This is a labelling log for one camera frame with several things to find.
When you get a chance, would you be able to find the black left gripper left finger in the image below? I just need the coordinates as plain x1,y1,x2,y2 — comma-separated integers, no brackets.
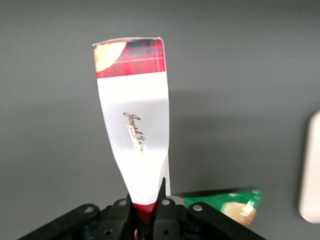
17,192,135,240

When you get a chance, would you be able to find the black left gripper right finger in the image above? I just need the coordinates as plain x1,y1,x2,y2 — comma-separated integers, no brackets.
151,176,267,240

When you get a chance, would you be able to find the red tartan cookie box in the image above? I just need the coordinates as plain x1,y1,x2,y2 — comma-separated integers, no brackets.
91,36,174,226

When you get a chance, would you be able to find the beige plastic tray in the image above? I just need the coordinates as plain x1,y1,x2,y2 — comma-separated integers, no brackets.
297,109,320,225

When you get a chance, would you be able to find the green chips bag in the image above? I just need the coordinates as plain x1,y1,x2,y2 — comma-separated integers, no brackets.
181,189,264,229

